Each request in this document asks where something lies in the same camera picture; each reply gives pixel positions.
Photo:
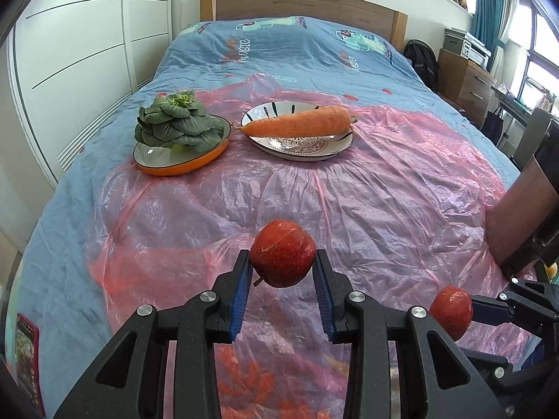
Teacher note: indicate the pink plastic sheet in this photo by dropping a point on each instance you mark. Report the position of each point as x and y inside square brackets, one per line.
[371, 209]

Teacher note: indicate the black backpack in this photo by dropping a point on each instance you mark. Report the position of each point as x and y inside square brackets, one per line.
[421, 61]

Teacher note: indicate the orange enamel pan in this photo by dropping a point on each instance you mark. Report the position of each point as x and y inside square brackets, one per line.
[183, 166]

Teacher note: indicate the wooden drawer cabinet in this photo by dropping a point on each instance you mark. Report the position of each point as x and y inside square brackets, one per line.
[467, 83]

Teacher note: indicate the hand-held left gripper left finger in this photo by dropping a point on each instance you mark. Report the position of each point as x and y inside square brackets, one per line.
[242, 301]

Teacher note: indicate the window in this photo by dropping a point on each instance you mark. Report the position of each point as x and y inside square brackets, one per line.
[541, 52]

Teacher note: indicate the patterned ceramic plate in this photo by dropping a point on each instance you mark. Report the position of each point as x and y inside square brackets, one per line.
[301, 147]

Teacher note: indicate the white printer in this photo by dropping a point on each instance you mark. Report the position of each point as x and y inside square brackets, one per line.
[476, 50]

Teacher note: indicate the white wardrobe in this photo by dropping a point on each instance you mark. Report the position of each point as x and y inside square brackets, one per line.
[78, 52]

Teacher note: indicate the blue printed blanket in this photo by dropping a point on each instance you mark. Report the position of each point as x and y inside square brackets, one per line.
[284, 48]

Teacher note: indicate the large carrot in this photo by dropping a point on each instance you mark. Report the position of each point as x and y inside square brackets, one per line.
[297, 123]

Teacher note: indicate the black tote bag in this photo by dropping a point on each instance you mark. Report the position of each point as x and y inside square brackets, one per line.
[493, 126]

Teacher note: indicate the grey storage box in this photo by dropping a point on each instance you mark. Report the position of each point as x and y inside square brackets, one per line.
[452, 41]

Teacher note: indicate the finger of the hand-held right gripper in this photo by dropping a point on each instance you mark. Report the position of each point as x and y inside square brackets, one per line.
[491, 364]
[489, 310]

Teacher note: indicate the wooden headboard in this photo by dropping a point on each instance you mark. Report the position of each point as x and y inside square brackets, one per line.
[305, 4]

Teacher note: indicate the phone in red case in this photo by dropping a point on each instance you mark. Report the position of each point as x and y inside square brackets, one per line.
[28, 358]

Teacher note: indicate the dark desk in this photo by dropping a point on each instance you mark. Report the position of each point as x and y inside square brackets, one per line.
[511, 104]

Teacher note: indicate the grey chair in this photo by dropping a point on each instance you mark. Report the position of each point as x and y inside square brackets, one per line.
[530, 133]

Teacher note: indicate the long teal curtain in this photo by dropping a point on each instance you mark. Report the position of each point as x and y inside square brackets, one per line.
[489, 8]

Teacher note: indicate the red apple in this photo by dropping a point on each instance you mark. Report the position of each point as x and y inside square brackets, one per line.
[283, 253]
[452, 312]

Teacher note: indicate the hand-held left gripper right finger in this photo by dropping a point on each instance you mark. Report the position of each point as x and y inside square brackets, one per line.
[325, 301]

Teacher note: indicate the green bok choy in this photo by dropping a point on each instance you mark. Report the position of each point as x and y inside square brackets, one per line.
[174, 122]

